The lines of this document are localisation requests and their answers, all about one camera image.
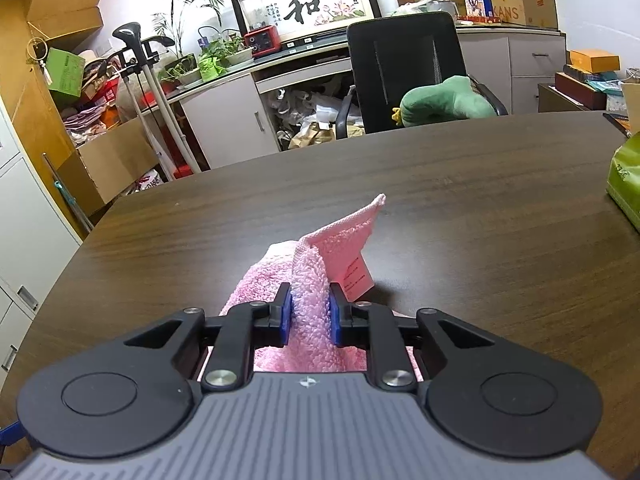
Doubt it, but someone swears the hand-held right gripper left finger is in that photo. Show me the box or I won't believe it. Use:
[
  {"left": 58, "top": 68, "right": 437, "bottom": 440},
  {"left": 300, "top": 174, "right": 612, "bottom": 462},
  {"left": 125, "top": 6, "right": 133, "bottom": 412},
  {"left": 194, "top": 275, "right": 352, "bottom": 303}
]
[{"left": 124, "top": 282, "right": 294, "bottom": 392}]

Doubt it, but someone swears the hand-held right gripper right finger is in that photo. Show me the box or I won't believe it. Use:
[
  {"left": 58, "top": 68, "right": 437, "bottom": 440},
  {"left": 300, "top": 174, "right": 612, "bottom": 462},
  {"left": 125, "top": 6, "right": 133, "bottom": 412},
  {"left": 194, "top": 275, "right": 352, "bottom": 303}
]
[{"left": 328, "top": 282, "right": 507, "bottom": 392}]

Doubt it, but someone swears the pink towel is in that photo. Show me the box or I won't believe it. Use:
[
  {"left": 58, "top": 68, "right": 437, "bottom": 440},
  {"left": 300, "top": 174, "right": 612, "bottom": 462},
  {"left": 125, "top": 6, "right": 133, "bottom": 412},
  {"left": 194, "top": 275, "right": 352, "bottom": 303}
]
[{"left": 197, "top": 192, "right": 418, "bottom": 376}]

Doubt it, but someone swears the white printed sack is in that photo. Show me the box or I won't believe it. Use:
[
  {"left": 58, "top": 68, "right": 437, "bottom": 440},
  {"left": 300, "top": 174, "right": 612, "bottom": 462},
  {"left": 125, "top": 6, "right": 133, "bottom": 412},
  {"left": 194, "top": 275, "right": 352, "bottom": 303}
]
[{"left": 132, "top": 170, "right": 166, "bottom": 194}]

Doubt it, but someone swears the pile of plastic bags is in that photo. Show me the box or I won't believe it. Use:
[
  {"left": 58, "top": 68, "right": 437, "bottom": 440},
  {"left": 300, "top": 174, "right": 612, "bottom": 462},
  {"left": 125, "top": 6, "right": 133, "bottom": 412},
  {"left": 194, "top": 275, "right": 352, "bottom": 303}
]
[{"left": 260, "top": 85, "right": 363, "bottom": 151}]

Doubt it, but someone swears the white counter cabinet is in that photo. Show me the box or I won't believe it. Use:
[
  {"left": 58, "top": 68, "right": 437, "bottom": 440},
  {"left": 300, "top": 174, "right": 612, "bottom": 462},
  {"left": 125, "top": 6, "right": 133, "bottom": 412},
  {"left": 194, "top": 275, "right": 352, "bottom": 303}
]
[{"left": 167, "top": 22, "right": 568, "bottom": 173}]

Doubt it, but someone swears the large cardboard box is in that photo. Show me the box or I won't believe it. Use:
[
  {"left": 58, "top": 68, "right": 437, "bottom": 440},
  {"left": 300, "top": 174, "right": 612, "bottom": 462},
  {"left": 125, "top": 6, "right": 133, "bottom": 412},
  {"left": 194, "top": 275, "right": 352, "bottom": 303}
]
[{"left": 55, "top": 117, "right": 161, "bottom": 206}]

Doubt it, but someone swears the green plush toy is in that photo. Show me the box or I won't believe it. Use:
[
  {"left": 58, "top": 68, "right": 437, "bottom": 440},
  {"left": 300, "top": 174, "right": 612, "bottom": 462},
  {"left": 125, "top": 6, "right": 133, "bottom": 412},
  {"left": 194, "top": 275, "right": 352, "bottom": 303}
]
[{"left": 391, "top": 75, "right": 498, "bottom": 128}]

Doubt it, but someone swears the green plant wrap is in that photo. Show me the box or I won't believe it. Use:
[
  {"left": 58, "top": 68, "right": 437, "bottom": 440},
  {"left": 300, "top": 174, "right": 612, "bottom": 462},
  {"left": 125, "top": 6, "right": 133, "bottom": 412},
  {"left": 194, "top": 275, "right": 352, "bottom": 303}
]
[{"left": 199, "top": 56, "right": 224, "bottom": 82}]

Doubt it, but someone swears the black office chair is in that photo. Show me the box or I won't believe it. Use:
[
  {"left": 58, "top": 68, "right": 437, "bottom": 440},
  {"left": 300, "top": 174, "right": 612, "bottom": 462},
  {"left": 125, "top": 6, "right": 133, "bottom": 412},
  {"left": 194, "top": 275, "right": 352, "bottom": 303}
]
[{"left": 334, "top": 11, "right": 510, "bottom": 140}]

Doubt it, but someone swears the tall leafy potted plant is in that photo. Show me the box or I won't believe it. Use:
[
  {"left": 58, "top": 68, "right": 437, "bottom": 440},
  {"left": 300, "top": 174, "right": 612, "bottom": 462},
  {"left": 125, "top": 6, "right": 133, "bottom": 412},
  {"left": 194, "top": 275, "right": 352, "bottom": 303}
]
[{"left": 152, "top": 0, "right": 236, "bottom": 86}]

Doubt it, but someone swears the small potted plant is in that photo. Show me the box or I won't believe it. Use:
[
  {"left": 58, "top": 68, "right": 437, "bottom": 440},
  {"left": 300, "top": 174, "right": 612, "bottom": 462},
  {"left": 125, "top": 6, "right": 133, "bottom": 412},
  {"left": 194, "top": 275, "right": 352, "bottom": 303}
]
[{"left": 200, "top": 30, "right": 254, "bottom": 68}]

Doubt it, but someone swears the blender with red base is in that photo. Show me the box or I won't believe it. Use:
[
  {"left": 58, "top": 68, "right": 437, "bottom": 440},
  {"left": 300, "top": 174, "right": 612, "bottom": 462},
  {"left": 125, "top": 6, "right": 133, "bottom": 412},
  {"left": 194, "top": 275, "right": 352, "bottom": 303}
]
[{"left": 235, "top": 0, "right": 282, "bottom": 57}]

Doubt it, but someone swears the grey metal filing cabinet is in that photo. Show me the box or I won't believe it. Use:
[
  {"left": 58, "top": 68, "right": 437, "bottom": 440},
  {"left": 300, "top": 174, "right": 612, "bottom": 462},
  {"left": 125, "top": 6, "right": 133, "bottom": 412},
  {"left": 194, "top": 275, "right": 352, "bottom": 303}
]
[{"left": 0, "top": 95, "right": 83, "bottom": 376}]

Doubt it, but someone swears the pile of papers and packets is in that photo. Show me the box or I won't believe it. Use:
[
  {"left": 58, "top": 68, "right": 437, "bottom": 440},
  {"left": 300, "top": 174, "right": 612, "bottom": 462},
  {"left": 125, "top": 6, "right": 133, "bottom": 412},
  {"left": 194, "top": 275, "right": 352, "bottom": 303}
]
[{"left": 62, "top": 60, "right": 126, "bottom": 146}]

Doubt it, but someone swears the framed calligraphy picture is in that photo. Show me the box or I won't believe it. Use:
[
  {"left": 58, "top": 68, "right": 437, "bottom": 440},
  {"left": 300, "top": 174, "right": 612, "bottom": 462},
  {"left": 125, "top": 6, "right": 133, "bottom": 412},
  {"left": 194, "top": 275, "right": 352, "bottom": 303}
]
[{"left": 232, "top": 0, "right": 383, "bottom": 43}]

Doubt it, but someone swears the white plastic bag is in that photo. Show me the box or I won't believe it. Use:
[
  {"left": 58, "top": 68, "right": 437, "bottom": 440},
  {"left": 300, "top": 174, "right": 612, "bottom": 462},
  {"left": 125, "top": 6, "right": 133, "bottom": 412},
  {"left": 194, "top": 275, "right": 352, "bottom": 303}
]
[{"left": 392, "top": 0, "right": 451, "bottom": 17}]

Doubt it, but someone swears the green foil bag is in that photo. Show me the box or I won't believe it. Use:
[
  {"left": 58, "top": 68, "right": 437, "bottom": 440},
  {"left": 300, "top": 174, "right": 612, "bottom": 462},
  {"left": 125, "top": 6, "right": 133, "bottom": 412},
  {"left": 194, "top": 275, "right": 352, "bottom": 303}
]
[{"left": 606, "top": 132, "right": 640, "bottom": 233}]

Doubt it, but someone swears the green paper box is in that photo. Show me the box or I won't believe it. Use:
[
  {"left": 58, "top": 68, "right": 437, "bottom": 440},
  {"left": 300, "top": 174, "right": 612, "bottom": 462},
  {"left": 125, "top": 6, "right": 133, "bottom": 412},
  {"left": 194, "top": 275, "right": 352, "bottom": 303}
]
[{"left": 47, "top": 47, "right": 87, "bottom": 98}]

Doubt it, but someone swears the dark brown box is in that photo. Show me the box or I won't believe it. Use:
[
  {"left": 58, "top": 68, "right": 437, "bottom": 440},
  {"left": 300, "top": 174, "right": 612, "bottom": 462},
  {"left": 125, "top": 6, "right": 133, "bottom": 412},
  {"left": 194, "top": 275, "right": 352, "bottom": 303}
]
[{"left": 555, "top": 71, "right": 608, "bottom": 111}]

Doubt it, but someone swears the orange flat box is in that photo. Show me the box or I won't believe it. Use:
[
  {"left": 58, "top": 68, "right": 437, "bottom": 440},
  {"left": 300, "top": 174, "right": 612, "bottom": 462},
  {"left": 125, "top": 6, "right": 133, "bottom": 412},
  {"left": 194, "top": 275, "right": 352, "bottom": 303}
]
[{"left": 570, "top": 49, "right": 621, "bottom": 73}]

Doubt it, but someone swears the printed cardboard box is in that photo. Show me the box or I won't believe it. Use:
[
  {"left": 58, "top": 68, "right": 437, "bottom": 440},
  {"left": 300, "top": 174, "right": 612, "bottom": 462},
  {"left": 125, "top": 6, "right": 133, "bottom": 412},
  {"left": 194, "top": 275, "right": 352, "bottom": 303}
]
[{"left": 477, "top": 0, "right": 558, "bottom": 30}]

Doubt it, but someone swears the teal mop handle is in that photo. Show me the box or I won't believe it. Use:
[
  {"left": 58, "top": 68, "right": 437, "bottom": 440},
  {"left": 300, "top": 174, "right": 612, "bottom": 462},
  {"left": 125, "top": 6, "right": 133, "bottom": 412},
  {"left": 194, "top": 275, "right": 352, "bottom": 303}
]
[{"left": 47, "top": 170, "right": 93, "bottom": 233}]

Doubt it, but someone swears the grey crutch with black handle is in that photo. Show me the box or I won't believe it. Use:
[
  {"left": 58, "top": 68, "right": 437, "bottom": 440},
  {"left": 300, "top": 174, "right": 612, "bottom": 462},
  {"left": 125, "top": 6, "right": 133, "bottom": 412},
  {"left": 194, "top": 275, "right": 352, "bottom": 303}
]
[
  {"left": 111, "top": 22, "right": 202, "bottom": 173},
  {"left": 119, "top": 35, "right": 177, "bottom": 182}
]

